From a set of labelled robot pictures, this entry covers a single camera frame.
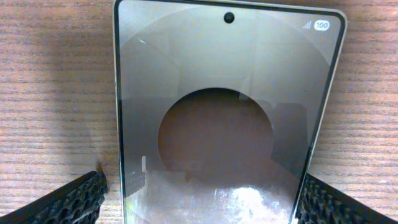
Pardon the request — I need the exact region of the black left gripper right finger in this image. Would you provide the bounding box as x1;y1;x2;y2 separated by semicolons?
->
295;174;397;224

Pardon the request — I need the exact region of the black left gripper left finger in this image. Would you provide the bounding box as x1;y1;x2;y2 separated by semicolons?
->
1;171;108;224

